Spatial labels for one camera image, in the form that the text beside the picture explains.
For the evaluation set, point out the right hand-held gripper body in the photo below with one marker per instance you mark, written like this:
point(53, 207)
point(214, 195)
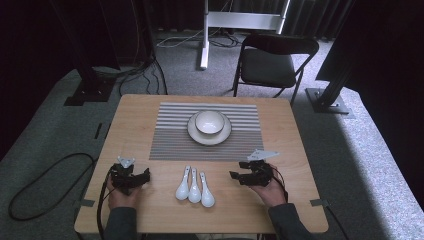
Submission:
point(261, 173)

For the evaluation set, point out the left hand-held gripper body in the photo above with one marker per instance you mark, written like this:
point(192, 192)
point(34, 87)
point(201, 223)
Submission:
point(124, 175)

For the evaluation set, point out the person's right hand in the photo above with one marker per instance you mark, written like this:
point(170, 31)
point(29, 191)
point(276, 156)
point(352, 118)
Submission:
point(271, 193)

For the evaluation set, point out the person's left hand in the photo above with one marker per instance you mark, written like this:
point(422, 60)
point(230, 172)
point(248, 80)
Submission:
point(122, 198)

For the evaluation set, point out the white ceramic spoon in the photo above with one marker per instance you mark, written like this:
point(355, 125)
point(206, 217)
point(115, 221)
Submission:
point(207, 198)
point(194, 194)
point(183, 190)

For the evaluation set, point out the grey striped placemat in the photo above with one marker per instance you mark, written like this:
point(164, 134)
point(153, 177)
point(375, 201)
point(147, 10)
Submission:
point(170, 140)

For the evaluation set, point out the white round plate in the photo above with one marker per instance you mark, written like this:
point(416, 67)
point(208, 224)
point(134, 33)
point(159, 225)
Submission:
point(209, 139)

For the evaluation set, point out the grey tape piece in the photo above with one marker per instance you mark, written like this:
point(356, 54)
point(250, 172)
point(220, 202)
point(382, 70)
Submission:
point(320, 202)
point(84, 203)

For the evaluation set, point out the white bowl with dark rim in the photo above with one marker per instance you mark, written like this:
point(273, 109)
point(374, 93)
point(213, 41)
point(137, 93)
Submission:
point(209, 122)

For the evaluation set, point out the black metal stand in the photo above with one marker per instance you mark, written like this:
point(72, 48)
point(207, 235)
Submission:
point(328, 100)
point(89, 88)

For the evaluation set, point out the black folding chair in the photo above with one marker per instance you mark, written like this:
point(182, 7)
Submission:
point(268, 66)

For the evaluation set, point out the white metal stand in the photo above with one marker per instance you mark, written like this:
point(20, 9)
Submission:
point(243, 20)

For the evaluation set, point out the dark curtain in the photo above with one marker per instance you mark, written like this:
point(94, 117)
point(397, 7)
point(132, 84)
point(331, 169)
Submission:
point(260, 13)

